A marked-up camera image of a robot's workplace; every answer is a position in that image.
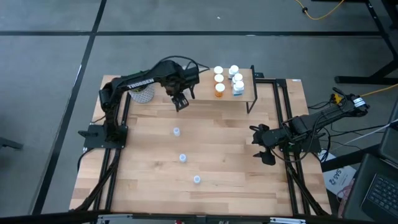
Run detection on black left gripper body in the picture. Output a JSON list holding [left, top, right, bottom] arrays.
[[163, 68, 201, 96]]

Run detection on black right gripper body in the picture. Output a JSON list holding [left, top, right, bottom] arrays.
[[251, 123, 294, 155]]

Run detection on wooden shelf black metal legs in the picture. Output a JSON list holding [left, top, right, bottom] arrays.
[[174, 64, 259, 114]]

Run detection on green succulent in patterned pot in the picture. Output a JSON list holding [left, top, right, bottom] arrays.
[[127, 83, 155, 104]]

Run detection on white printed paper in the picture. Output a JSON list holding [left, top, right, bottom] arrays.
[[323, 164, 358, 200]]

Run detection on black side desk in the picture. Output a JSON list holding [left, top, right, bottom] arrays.
[[320, 144, 382, 172]]

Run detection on black desk stand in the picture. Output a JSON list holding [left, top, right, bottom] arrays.
[[334, 0, 398, 85]]

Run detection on black laptop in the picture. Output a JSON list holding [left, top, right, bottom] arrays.
[[341, 99, 398, 222]]

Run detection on dark grey chair foot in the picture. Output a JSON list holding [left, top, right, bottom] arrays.
[[0, 136, 24, 151]]

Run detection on black aluminium table frame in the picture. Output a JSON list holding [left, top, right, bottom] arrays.
[[70, 73, 332, 218]]

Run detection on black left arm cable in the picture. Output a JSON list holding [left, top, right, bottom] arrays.
[[154, 55, 211, 75]]

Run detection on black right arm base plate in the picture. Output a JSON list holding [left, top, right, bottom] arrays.
[[277, 128, 322, 153]]

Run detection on yellow extension cable with plug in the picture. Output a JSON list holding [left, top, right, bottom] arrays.
[[330, 83, 398, 105]]

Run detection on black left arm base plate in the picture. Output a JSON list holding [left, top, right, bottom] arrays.
[[77, 123, 129, 149]]

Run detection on white cable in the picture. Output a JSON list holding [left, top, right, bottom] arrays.
[[340, 119, 398, 147]]

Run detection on yellow floor cable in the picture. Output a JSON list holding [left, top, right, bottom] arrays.
[[294, 0, 346, 21]]

